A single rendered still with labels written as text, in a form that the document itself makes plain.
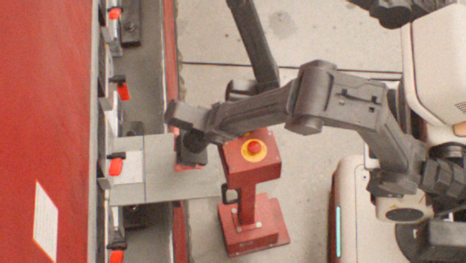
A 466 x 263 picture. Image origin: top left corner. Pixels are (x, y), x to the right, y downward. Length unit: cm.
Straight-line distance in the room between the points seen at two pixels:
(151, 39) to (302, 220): 104
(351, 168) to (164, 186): 100
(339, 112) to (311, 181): 169
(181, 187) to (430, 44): 65
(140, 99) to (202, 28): 127
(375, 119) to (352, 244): 133
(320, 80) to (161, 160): 69
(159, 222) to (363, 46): 165
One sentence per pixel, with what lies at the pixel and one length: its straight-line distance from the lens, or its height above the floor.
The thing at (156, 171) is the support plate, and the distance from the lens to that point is 156.
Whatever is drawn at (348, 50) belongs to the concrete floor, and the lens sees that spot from 299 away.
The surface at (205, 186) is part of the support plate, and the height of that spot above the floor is 100.
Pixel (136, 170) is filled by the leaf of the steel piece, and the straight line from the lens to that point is 157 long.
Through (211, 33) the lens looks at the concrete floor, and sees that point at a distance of 301.
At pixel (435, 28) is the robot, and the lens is 137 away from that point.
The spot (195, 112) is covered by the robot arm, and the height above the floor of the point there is 124.
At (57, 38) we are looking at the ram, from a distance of 108.
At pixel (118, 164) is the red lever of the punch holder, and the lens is 133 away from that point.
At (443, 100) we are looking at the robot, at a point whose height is 133.
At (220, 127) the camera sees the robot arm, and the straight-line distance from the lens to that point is 126.
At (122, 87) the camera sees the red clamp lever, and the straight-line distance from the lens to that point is 153.
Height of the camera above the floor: 241
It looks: 62 degrees down
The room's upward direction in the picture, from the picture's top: 2 degrees counter-clockwise
